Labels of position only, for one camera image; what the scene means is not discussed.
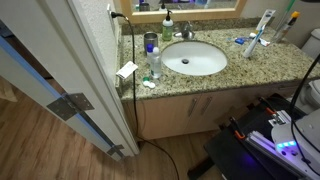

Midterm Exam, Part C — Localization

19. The chrome faucet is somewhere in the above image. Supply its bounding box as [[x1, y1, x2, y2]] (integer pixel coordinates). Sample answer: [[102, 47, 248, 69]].
[[173, 20, 197, 41]]

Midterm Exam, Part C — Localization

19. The stainless steel tumbler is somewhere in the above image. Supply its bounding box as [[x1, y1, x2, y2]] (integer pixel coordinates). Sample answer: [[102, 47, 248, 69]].
[[143, 31, 159, 53]]

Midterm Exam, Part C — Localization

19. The wooden framed mirror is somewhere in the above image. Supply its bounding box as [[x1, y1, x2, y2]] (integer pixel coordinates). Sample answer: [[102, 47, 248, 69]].
[[119, 0, 248, 24]]

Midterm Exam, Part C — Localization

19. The black power cable with plug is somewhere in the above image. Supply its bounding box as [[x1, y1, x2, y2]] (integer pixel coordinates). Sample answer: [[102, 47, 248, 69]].
[[110, 11, 181, 180]]

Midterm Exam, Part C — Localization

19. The white door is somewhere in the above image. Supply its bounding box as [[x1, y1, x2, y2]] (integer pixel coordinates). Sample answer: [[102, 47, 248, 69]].
[[0, 0, 140, 163]]

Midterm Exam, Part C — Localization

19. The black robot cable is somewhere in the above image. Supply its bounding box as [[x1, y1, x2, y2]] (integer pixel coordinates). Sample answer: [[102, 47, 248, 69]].
[[287, 53, 320, 178]]

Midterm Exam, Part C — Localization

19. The white electric toothbrush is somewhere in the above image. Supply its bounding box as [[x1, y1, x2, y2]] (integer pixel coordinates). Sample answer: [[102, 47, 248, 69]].
[[242, 23, 267, 59]]

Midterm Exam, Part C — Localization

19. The green stick handle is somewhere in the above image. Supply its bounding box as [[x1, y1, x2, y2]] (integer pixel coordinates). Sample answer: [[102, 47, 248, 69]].
[[278, 0, 297, 32]]

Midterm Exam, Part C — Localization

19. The small metal door hinge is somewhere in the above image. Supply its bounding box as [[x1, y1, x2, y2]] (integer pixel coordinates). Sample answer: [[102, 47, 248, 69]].
[[106, 144, 125, 158]]

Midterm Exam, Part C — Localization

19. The green pump bottle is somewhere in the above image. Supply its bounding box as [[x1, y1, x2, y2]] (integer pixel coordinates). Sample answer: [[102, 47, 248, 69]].
[[162, 9, 175, 42]]

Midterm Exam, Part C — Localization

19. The metal cabinet handle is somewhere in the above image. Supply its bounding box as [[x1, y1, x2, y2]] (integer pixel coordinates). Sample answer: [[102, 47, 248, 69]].
[[187, 97, 198, 118], [199, 96, 213, 116]]

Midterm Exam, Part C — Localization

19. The white oval sink basin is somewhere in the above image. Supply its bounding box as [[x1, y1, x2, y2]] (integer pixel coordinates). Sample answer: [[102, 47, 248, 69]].
[[161, 40, 229, 77]]

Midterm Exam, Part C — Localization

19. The large metal door hinge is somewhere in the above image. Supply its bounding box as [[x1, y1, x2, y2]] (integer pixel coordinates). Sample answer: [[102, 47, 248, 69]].
[[46, 92, 95, 122]]

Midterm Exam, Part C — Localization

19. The clear bottle white cap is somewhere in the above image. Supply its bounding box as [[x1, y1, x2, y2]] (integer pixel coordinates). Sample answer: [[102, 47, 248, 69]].
[[149, 46, 163, 80]]

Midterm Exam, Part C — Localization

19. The spray bottle orange cap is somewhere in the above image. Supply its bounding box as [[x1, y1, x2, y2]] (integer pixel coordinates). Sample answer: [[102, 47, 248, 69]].
[[271, 10, 301, 44]]

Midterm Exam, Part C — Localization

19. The wooden vanity cabinet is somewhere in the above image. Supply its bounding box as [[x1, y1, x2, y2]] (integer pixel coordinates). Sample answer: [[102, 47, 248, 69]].
[[121, 79, 313, 141]]

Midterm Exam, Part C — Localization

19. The green white contact lens case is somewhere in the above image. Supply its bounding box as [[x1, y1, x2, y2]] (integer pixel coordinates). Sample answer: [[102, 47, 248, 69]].
[[142, 76, 157, 90]]

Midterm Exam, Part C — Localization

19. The black orange clamp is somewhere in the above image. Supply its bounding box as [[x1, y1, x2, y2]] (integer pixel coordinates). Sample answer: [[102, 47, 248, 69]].
[[256, 96, 278, 116], [229, 116, 247, 140]]

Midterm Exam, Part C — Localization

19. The white blue toothpaste box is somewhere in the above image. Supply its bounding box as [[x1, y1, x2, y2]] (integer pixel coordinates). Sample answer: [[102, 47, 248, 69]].
[[255, 8, 277, 34]]

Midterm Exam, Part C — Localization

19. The white wall outlet plate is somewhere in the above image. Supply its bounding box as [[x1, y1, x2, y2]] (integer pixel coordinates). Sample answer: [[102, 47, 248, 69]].
[[106, 3, 116, 34]]

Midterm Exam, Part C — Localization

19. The white paper card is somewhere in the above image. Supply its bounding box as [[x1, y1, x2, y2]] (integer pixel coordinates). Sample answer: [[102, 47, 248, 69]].
[[115, 60, 139, 80]]

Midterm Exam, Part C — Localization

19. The aluminium rail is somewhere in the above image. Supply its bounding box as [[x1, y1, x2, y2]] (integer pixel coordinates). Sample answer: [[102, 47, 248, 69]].
[[245, 130, 309, 179]]

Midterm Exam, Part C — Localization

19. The clear bottle blue cap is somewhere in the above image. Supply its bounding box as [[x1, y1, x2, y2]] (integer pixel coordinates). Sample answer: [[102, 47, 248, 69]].
[[145, 43, 155, 66]]

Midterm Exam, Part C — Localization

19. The white toilet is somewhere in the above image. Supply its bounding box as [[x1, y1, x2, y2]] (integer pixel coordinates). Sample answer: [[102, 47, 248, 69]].
[[288, 27, 320, 114]]

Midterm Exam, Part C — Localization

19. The white red toothpaste tube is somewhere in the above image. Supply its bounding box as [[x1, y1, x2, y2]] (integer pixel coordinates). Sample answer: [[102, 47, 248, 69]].
[[249, 32, 272, 47]]

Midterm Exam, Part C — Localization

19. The black robot cart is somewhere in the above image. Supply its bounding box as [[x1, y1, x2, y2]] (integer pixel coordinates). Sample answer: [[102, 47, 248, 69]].
[[187, 93, 320, 180]]

